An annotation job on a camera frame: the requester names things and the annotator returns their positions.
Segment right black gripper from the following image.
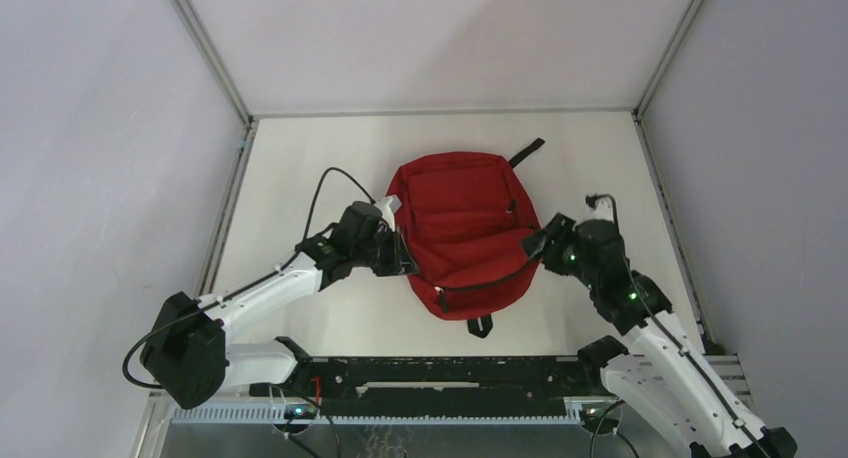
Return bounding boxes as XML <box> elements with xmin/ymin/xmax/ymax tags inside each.
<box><xmin>517</xmin><ymin>212</ymin><xmax>598</xmax><ymax>290</ymax></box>

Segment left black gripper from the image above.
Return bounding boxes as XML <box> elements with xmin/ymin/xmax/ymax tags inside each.
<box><xmin>352</xmin><ymin>224</ymin><xmax>418</xmax><ymax>277</ymax></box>

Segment red student backpack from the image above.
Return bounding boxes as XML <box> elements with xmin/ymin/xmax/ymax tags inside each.
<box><xmin>387</xmin><ymin>138</ymin><xmax>545</xmax><ymax>339</ymax></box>

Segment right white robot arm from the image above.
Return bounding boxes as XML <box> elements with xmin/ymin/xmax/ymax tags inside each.
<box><xmin>522</xmin><ymin>214</ymin><xmax>798</xmax><ymax>457</ymax></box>

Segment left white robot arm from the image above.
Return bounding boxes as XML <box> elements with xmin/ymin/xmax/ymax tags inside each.
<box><xmin>135</xmin><ymin>195</ymin><xmax>418</xmax><ymax>409</ymax></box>

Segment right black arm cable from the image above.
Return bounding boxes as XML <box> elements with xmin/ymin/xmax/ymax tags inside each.
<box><xmin>585</xmin><ymin>193</ymin><xmax>773</xmax><ymax>458</ymax></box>

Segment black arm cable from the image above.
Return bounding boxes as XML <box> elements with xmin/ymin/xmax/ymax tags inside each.
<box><xmin>585</xmin><ymin>193</ymin><xmax>773</xmax><ymax>458</ymax></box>
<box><xmin>121</xmin><ymin>166</ymin><xmax>379</xmax><ymax>391</ymax></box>

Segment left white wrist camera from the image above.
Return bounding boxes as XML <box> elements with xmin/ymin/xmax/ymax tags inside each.
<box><xmin>374</xmin><ymin>195</ymin><xmax>402</xmax><ymax>232</ymax></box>

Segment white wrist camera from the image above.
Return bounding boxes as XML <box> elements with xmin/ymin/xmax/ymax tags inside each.
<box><xmin>374</xmin><ymin>195</ymin><xmax>402</xmax><ymax>232</ymax></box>
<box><xmin>586</xmin><ymin>195</ymin><xmax>615</xmax><ymax>222</ymax></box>

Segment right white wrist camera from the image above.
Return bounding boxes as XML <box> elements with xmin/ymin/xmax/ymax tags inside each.
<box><xmin>586</xmin><ymin>195</ymin><xmax>615</xmax><ymax>222</ymax></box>

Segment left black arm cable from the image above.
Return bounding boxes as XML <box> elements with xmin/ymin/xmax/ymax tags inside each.
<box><xmin>121</xmin><ymin>166</ymin><xmax>379</xmax><ymax>391</ymax></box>

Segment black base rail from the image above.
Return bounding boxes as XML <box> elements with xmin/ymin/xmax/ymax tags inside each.
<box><xmin>249</xmin><ymin>355</ymin><xmax>610</xmax><ymax>420</ymax></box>

